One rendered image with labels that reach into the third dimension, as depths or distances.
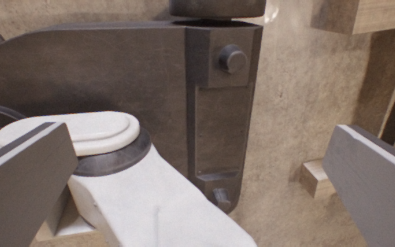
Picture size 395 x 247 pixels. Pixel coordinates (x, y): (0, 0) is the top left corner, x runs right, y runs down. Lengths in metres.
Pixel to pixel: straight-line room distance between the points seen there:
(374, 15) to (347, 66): 0.20
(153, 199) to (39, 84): 0.32
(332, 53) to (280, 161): 0.42
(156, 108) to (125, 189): 0.22
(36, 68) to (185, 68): 0.27
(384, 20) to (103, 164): 0.72
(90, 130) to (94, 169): 0.06
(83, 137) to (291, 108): 0.66
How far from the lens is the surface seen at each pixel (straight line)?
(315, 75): 0.82
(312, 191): 1.00
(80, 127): 0.37
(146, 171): 0.34
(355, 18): 0.71
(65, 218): 0.50
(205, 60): 0.43
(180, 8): 0.46
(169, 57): 0.45
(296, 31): 0.74
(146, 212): 0.29
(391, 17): 0.79
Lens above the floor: 0.61
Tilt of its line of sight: 59 degrees down
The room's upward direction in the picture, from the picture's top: 158 degrees clockwise
